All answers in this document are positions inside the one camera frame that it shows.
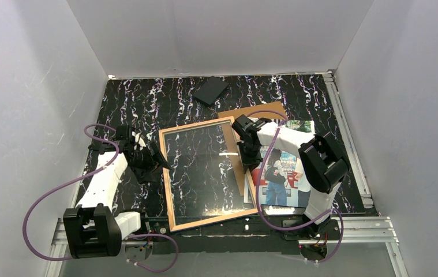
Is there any aluminium rail front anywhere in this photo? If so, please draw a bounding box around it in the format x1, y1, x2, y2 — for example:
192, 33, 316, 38
46, 217, 407, 277

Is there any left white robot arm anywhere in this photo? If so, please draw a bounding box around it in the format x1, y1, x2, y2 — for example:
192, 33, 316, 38
63, 125, 170, 259

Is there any black mounting base plate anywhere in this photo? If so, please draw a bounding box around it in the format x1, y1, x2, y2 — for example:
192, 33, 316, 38
128, 215, 341, 255

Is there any black foam block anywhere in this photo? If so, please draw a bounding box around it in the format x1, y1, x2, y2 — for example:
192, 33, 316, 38
193, 76, 229, 107

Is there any colour photo print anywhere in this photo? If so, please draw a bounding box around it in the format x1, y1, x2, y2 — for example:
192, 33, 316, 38
243, 119, 316, 209

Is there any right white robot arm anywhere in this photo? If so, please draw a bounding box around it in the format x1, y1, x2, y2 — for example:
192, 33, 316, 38
232, 115, 350, 233

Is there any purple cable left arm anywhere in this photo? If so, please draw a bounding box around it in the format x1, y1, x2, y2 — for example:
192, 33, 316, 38
23, 123, 179, 274

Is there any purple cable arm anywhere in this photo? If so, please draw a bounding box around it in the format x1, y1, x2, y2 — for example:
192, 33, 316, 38
246, 110, 345, 264
23, 123, 179, 274

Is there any clear acrylic sheet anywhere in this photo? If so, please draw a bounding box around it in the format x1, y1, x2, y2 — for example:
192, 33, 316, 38
163, 122, 256, 226

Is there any aluminium rail right side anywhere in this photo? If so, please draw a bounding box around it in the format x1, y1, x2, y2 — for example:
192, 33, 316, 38
322, 72, 372, 203

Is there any aluminium rail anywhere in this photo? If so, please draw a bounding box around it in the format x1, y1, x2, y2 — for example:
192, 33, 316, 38
46, 217, 407, 277
322, 72, 372, 203

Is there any brown cardboard backing board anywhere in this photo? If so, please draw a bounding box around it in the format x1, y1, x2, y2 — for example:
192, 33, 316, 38
218, 102, 287, 196

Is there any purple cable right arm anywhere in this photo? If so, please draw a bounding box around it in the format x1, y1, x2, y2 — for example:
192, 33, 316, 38
246, 110, 345, 264

